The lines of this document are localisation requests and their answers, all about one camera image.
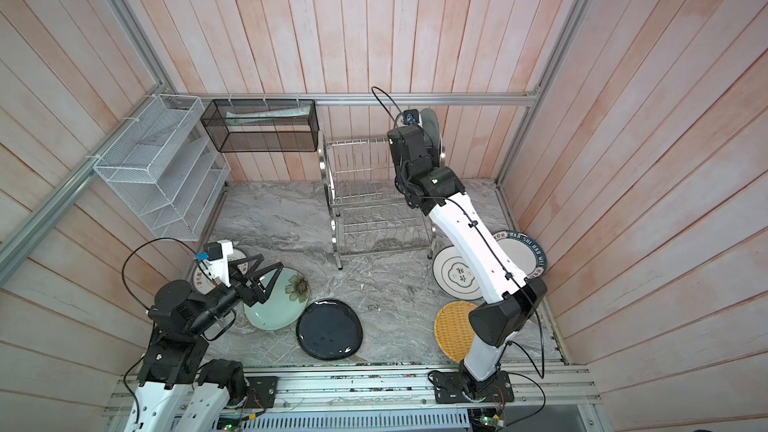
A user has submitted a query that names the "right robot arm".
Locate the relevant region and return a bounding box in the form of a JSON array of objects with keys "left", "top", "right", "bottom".
[{"left": 387, "top": 125, "right": 547, "bottom": 399}]

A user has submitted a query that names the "mint plate with flower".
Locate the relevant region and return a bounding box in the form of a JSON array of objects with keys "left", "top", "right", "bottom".
[{"left": 244, "top": 268, "right": 310, "bottom": 331}]

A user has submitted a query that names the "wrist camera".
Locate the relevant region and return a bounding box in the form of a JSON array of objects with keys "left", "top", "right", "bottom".
[
  {"left": 400, "top": 109, "right": 420, "bottom": 126},
  {"left": 196, "top": 240, "right": 234, "bottom": 287}
]

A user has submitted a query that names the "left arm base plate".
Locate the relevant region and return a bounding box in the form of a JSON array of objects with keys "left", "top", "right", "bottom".
[{"left": 239, "top": 375, "right": 279, "bottom": 410}]

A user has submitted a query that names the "black mesh basket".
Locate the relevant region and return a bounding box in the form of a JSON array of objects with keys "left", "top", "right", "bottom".
[{"left": 201, "top": 98, "right": 319, "bottom": 153}]

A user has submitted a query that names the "dark blue oval plate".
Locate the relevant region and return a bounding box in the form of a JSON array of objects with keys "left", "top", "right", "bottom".
[{"left": 295, "top": 299, "right": 364, "bottom": 361}]

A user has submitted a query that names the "white wire shelf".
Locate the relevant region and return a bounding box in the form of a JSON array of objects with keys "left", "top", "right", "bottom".
[{"left": 94, "top": 95, "right": 230, "bottom": 242}]

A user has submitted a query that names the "chrome dish rack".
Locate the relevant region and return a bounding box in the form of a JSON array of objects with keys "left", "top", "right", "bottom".
[{"left": 318, "top": 135, "right": 437, "bottom": 269}]

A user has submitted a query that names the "white plate dark lettered rim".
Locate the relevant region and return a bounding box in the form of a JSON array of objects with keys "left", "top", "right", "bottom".
[{"left": 493, "top": 230, "right": 548, "bottom": 278}]

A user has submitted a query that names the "yellow woven plate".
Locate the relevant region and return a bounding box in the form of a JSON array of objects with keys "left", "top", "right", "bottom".
[{"left": 433, "top": 301, "right": 477, "bottom": 363}]

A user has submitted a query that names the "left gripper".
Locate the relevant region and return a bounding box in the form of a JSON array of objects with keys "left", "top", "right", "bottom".
[{"left": 188, "top": 253, "right": 284, "bottom": 334}]

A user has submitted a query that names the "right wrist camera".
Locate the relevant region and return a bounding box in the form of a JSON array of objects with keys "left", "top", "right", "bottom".
[{"left": 400, "top": 109, "right": 420, "bottom": 126}]

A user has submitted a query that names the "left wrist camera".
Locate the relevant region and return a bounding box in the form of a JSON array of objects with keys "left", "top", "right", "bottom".
[{"left": 196, "top": 240, "right": 234, "bottom": 287}]

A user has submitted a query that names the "aluminium frame rail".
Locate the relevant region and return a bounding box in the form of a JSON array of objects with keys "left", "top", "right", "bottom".
[{"left": 190, "top": 92, "right": 539, "bottom": 106}]

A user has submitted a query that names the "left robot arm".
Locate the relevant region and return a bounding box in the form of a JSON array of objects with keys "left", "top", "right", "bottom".
[{"left": 124, "top": 254, "right": 284, "bottom": 431}]

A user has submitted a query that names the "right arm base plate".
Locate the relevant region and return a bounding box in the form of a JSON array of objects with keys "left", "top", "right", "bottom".
[{"left": 427, "top": 370, "right": 514, "bottom": 405}]

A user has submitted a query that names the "orange sunburst plate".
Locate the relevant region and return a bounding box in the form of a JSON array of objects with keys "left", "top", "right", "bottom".
[{"left": 192, "top": 248, "right": 247, "bottom": 294}]

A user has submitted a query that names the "white plate black outline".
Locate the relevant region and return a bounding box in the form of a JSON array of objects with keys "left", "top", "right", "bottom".
[{"left": 432, "top": 246, "right": 482, "bottom": 301}]

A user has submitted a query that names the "grey-green plate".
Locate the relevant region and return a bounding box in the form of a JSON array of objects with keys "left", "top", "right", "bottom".
[{"left": 420, "top": 108, "right": 441, "bottom": 150}]

